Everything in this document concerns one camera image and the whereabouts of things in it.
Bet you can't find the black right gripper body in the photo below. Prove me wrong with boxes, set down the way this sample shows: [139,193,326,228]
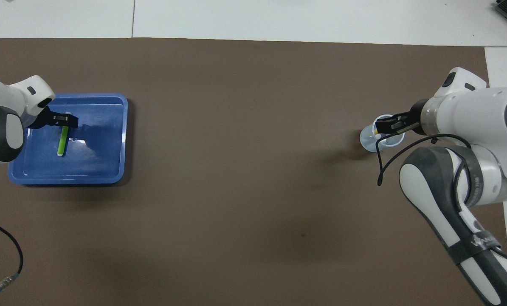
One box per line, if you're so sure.
[408,99,428,136]

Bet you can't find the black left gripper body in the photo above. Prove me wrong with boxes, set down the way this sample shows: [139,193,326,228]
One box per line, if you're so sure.
[26,107,54,129]

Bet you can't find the blue plastic tray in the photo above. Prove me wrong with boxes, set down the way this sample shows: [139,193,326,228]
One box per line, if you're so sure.
[8,93,128,185]

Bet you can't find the brown table mat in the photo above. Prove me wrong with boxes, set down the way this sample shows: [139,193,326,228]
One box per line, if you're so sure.
[0,37,507,306]

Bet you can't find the translucent plastic cup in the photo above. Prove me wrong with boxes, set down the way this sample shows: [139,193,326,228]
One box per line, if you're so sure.
[360,114,406,153]

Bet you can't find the green marker pen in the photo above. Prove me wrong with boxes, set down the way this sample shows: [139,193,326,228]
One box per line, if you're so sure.
[57,126,70,157]

